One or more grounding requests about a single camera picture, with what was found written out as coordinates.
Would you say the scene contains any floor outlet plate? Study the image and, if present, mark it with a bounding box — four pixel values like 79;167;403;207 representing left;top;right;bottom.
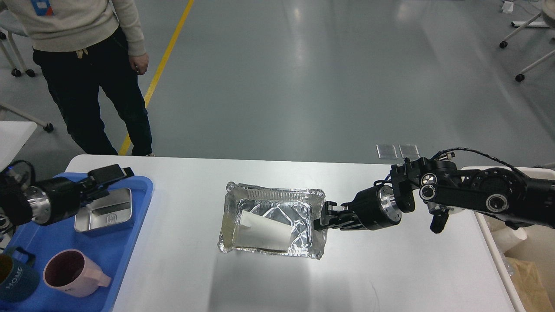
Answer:
376;144;398;160
398;144;421;160

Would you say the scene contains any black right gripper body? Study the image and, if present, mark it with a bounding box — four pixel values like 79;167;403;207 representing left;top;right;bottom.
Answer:
349;185;402;231

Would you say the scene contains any person's hand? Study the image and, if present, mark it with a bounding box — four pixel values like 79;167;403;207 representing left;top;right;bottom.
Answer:
128;53;149;75

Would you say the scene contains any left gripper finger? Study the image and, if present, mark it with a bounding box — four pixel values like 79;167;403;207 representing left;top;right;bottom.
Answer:
78;164;134;204

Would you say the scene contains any pink mug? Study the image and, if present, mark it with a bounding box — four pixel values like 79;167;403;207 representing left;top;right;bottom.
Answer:
43;249;111;298

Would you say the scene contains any right floor outlet plate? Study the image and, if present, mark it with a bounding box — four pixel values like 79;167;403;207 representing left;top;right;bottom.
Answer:
398;144;421;160

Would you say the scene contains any blue plastic tray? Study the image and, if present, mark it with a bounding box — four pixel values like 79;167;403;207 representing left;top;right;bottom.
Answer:
0;176;154;312

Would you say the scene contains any grey office chair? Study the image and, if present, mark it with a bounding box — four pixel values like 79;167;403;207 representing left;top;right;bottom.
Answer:
0;10;54;133

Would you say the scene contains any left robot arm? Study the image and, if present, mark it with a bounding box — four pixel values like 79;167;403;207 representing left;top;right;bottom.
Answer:
0;160;134;227

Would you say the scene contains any dark blue mug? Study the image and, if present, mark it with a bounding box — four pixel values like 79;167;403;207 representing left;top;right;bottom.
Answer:
0;247;40;302

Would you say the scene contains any white chair base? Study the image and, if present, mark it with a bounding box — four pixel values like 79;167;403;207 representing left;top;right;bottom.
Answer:
499;0;555;83

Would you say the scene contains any left floor outlet plate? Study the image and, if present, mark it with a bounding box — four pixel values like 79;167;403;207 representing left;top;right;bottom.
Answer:
376;144;398;160

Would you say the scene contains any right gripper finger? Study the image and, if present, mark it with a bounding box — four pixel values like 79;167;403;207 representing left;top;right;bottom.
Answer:
313;201;365;231

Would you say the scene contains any person in dark trousers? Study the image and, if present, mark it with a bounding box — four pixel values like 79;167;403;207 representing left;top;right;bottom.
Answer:
1;0;154;156

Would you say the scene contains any brown paper bag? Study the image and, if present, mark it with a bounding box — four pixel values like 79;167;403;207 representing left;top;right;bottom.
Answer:
506;257;554;312

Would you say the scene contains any square steel tray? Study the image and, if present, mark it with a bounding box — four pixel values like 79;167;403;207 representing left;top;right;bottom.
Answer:
74;188;135;237

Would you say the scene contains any white paper cup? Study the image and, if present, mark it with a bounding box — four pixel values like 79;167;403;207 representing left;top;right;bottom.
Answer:
492;227;528;253

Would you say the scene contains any beige waste bin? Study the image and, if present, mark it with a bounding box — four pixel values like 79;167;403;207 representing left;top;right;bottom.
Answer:
459;166;555;312

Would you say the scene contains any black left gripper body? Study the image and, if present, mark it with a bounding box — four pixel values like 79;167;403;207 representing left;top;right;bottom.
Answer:
30;176;83;225

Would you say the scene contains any white side table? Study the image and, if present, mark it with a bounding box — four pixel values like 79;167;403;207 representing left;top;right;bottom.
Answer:
0;121;37;170

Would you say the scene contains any aluminium foil container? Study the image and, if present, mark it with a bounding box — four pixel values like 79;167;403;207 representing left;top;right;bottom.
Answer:
218;182;327;260

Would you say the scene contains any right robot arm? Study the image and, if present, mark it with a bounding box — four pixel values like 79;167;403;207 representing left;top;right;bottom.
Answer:
313;148;555;234

